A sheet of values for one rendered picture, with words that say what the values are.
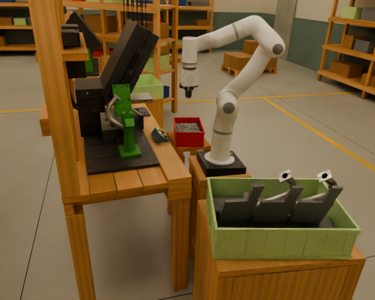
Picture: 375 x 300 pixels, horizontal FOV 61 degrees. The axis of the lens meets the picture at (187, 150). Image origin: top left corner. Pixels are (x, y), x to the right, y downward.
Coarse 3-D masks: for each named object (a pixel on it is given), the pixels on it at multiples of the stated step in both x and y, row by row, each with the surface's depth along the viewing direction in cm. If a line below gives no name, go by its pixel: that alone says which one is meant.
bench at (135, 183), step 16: (80, 144) 219; (80, 160) 199; (80, 176) 182; (96, 176) 182; (112, 176) 183; (128, 176) 183; (144, 176) 184; (160, 176) 184; (80, 192) 167; (96, 192) 168; (112, 192) 170; (128, 192) 173; (144, 192) 186; (160, 192) 189; (64, 208) 166; (80, 208) 175; (176, 208) 188; (80, 224) 172; (176, 224) 194; (80, 240) 177; (176, 240) 199; (80, 256) 181; (176, 256) 205; (80, 272) 186; (176, 272) 211; (80, 288) 192; (176, 288) 218
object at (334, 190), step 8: (328, 192) 134; (336, 192) 132; (304, 200) 140; (328, 200) 137; (296, 208) 143; (304, 208) 143; (312, 208) 143; (320, 208) 143; (328, 208) 143; (288, 216) 150; (296, 216) 149; (304, 216) 149; (312, 216) 148; (320, 216) 148
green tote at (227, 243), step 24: (216, 192) 172; (240, 192) 173; (264, 192) 173; (312, 192) 174; (336, 216) 153; (216, 240) 135; (240, 240) 136; (264, 240) 136; (288, 240) 136; (312, 240) 137; (336, 240) 137
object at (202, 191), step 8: (192, 176) 214; (192, 184) 217; (192, 192) 220; (200, 192) 192; (192, 200) 223; (192, 208) 226; (192, 216) 229; (192, 224) 232; (192, 232) 236; (192, 240) 232; (192, 248) 243; (192, 256) 246
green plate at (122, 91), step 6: (120, 84) 213; (126, 84) 214; (114, 90) 212; (120, 90) 214; (126, 90) 215; (120, 96) 214; (126, 96) 215; (120, 102) 215; (126, 102) 216; (114, 108) 214; (120, 108) 216; (126, 108) 217; (120, 114) 216
